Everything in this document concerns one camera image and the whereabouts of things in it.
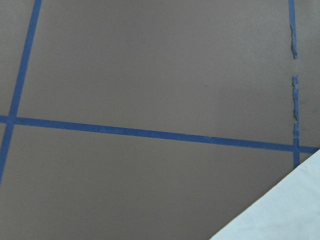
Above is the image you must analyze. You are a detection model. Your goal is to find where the cream long-sleeve cat shirt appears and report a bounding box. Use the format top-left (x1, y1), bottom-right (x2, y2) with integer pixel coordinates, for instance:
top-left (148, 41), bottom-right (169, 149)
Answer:
top-left (212, 151), bottom-right (320, 240)

